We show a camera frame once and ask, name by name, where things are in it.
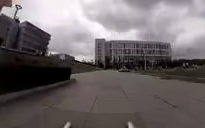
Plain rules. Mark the grass stretch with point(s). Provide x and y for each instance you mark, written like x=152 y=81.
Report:
x=190 y=72

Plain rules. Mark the grey tiered building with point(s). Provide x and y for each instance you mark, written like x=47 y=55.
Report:
x=26 y=37

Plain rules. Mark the grey kerb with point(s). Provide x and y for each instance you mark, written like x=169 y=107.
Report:
x=20 y=94

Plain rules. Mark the low distant building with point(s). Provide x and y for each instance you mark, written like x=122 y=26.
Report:
x=62 y=57

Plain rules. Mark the robot's own part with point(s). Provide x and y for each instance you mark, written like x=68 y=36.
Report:
x=67 y=125
x=130 y=125

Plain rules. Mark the vehicle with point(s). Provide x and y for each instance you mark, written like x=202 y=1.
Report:
x=124 y=69

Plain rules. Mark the grey paved slab path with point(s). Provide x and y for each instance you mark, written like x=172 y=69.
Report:
x=116 y=100

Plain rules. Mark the dark tree line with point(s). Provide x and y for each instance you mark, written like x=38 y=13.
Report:
x=193 y=61

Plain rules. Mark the grey glass-fronted building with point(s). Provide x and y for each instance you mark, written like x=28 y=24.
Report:
x=133 y=52

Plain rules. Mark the dark low wall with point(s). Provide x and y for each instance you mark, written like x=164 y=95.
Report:
x=26 y=71

